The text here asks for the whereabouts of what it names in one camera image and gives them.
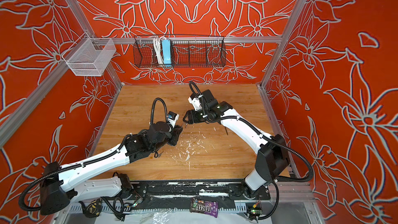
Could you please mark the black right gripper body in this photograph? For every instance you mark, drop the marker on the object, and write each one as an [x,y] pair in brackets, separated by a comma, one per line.
[199,116]

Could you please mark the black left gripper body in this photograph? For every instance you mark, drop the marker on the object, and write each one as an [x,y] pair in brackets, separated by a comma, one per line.
[174,136]

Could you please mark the small silver key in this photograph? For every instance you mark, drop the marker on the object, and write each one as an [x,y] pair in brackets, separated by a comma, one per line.
[159,154]

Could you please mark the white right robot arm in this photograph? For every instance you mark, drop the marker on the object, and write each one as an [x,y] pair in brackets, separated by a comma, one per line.
[272,151]

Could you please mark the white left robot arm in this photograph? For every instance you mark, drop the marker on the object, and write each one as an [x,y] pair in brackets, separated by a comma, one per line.
[57,188]

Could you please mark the blue white box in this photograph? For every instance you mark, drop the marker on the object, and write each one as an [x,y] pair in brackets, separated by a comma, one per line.
[166,48]

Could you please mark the purple candy bag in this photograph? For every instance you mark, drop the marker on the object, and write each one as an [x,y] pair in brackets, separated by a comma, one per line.
[204,207]

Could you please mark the clear plastic sheet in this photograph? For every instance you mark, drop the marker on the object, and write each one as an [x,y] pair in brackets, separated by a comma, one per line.
[160,217]

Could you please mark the clear mesh basket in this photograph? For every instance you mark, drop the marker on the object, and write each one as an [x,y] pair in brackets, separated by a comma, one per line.
[89,59]

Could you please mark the black yellow tape measure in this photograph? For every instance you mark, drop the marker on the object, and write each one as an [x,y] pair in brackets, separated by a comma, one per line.
[93,209]

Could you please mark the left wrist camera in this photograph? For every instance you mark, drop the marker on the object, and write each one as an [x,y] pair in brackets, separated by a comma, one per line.
[172,118]

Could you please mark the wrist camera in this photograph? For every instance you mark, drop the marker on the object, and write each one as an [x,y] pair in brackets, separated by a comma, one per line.
[196,103]
[172,118]

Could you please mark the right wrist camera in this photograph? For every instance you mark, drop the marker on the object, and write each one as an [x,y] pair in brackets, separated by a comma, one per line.
[196,103]

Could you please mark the black wire basket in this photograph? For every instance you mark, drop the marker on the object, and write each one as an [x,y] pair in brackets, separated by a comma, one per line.
[187,51]

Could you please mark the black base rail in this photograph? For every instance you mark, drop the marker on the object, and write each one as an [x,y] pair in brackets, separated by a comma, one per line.
[177,194]

